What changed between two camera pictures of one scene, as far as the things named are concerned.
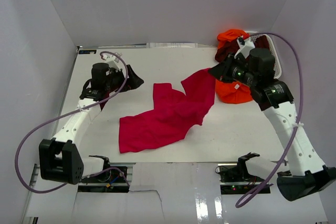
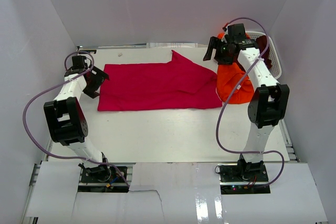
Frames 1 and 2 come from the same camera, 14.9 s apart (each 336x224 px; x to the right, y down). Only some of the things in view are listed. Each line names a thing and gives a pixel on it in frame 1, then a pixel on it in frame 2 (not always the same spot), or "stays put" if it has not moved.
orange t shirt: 232,92 stays put
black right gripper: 221,71 to 223,61
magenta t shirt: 174,113 to 178,84
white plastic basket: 253,35 stays put
